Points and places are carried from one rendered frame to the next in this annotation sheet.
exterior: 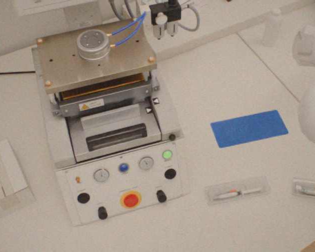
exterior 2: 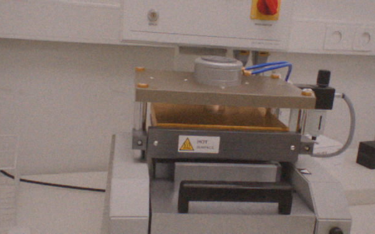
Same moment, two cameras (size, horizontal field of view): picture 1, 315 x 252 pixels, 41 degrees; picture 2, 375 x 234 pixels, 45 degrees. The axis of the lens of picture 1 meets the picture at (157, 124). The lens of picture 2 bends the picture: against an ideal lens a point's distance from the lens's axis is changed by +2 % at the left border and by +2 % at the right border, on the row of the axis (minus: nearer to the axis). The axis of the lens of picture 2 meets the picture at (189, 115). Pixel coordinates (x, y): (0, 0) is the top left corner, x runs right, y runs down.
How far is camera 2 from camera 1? 61 cm
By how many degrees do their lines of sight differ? 40
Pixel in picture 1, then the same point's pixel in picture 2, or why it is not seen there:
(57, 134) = (131, 174)
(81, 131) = (169, 190)
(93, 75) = (214, 91)
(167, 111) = (328, 184)
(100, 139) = (207, 186)
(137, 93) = (276, 147)
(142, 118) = not seen: hidden behind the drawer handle
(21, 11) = (127, 32)
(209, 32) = (351, 188)
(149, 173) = not seen: outside the picture
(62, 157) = (128, 212)
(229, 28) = not seen: outside the picture
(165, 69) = not seen: hidden behind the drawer
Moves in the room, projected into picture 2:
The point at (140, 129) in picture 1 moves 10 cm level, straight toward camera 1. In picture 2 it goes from (282, 187) to (297, 225)
